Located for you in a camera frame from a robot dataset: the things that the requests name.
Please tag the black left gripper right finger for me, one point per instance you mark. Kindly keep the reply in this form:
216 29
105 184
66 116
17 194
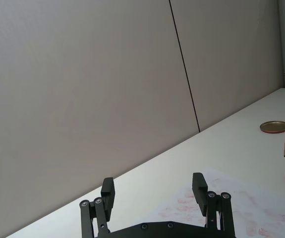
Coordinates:
199 196

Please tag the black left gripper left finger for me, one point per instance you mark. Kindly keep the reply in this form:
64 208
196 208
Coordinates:
107 198

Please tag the round gold tin lid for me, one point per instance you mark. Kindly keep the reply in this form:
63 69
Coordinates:
274 127

